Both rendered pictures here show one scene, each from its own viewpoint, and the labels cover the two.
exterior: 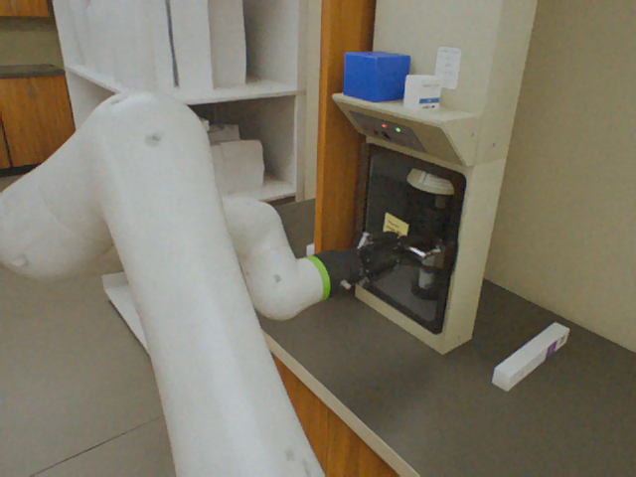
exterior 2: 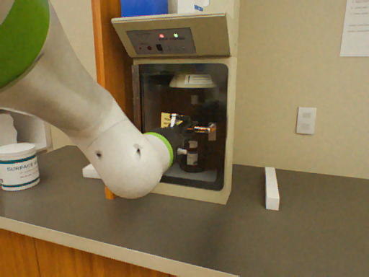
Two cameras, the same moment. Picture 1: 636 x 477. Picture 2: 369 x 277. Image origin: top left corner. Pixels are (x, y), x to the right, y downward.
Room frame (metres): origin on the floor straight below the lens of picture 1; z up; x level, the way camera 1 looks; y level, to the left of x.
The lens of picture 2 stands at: (0.38, 0.24, 1.37)
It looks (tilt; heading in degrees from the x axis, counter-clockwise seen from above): 14 degrees down; 328
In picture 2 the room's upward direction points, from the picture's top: straight up
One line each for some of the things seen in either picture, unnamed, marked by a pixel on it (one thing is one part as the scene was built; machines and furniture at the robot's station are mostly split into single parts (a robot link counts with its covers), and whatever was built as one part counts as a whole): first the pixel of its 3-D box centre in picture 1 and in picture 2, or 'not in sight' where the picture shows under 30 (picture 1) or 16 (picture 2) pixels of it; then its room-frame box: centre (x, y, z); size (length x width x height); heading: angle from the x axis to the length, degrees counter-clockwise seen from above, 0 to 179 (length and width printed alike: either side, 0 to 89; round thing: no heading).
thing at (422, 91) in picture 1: (422, 92); (190, 5); (1.02, -0.19, 1.54); 0.05 x 0.05 x 0.06; 27
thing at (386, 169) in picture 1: (401, 238); (179, 127); (1.09, -0.19, 1.19); 0.30 x 0.01 x 0.40; 38
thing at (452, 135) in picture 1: (398, 127); (172, 37); (1.06, -0.15, 1.46); 0.32 x 0.11 x 0.10; 39
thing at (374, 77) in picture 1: (376, 76); (145, 3); (1.13, -0.10, 1.56); 0.10 x 0.10 x 0.09; 39
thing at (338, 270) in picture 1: (328, 274); (160, 149); (0.88, -0.01, 1.20); 0.12 x 0.06 x 0.09; 39
